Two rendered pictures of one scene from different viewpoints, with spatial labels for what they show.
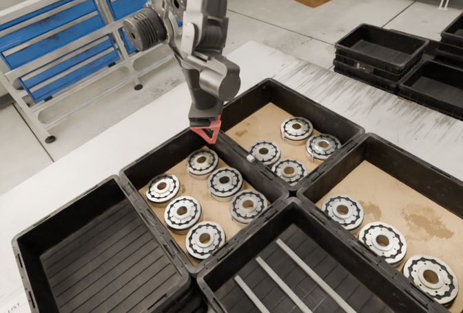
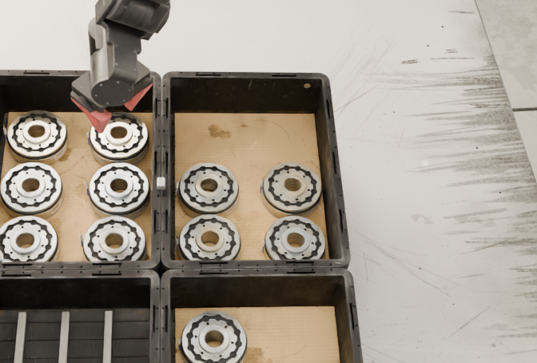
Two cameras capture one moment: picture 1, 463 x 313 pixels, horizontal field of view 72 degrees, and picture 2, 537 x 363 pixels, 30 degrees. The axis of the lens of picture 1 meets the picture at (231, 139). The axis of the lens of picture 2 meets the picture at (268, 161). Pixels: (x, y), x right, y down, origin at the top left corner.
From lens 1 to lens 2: 90 cm
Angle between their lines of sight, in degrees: 16
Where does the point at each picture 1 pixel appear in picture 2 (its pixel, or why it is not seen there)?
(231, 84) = (116, 90)
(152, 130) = not seen: hidden behind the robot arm
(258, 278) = (45, 334)
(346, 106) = (459, 209)
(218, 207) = (82, 216)
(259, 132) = (244, 150)
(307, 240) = (144, 341)
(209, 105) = not seen: hidden behind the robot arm
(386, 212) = not seen: outside the picture
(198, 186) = (87, 167)
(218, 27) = (149, 12)
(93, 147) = not seen: outside the picture
